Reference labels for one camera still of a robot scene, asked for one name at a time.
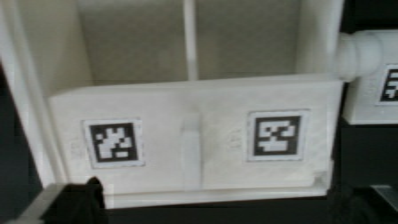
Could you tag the white cabinet door panel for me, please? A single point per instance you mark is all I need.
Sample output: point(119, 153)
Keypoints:
point(366, 59)
point(199, 136)

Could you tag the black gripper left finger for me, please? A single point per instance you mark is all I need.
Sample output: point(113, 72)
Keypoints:
point(78, 205)

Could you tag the white cabinet body box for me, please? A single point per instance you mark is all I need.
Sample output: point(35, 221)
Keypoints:
point(87, 43)

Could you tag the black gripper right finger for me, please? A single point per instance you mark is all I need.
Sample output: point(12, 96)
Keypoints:
point(362, 205)

